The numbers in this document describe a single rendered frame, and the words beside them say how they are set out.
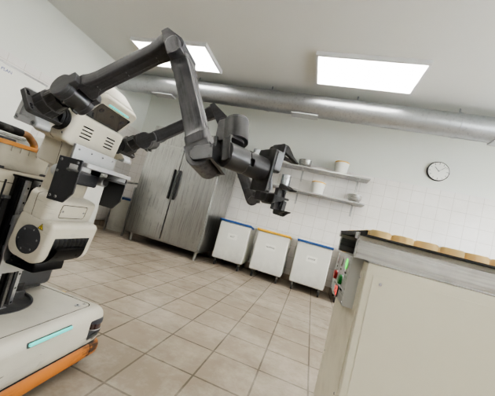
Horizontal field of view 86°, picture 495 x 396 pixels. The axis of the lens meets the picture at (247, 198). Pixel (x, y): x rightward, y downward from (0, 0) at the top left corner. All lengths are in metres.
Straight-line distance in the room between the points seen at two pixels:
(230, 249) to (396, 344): 3.68
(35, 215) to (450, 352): 1.32
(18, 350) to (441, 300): 1.29
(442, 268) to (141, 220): 4.38
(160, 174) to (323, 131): 2.99
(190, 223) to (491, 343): 3.87
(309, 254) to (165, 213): 2.38
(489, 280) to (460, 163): 4.63
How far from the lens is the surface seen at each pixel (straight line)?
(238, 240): 4.29
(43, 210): 1.20
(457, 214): 5.29
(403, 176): 5.12
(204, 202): 4.24
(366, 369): 0.83
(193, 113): 0.68
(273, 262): 4.19
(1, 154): 1.42
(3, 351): 1.25
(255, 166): 0.58
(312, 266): 4.15
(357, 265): 0.81
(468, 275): 0.86
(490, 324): 0.89
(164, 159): 4.73
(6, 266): 1.40
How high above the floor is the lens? 0.87
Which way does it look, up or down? 4 degrees up
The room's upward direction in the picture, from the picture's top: 15 degrees clockwise
